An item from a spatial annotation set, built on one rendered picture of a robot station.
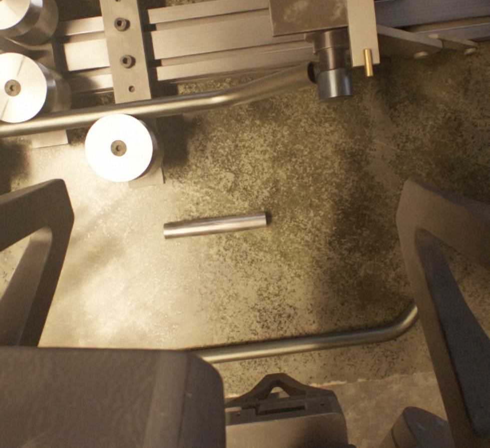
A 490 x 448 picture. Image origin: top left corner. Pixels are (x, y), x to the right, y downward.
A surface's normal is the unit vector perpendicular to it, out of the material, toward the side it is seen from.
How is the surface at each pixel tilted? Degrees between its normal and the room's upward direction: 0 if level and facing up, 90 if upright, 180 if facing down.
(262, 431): 0
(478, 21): 0
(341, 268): 0
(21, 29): 41
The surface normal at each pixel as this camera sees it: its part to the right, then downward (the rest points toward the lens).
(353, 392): 0.00, 0.10
